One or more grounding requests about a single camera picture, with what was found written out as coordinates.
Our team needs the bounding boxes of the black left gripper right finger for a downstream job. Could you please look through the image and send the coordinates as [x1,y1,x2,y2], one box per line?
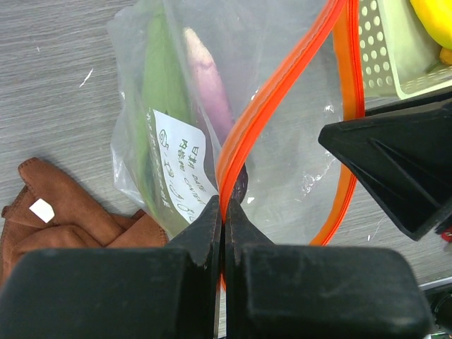
[223,201,432,338]

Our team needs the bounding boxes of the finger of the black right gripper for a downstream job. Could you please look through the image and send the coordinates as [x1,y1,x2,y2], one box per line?
[319,98,451,241]

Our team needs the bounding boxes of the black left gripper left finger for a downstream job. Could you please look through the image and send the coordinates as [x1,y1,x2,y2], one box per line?
[1,196,222,338]

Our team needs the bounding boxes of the purple eggplant toy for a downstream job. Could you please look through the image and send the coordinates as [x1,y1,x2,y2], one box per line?
[183,27,234,183]

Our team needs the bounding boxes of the clear zip top bag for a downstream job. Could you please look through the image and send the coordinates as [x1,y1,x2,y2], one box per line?
[107,0,366,292]

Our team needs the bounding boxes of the green leafy vegetable toy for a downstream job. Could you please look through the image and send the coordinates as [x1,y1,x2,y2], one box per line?
[136,6,196,234]

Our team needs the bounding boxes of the pale green perforated basket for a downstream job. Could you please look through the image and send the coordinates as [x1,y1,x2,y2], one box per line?
[358,1,451,100]

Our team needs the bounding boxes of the orange toy fruit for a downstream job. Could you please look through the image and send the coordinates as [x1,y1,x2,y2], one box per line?
[439,47,452,66]

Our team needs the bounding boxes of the yellow banana toy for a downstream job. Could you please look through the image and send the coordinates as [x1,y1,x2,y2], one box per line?
[410,0,451,49]

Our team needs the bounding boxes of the brown cloth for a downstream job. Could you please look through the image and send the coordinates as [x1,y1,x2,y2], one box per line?
[1,157,169,283]

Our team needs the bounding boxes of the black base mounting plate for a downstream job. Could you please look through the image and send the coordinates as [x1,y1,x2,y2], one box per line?
[420,277,451,338]

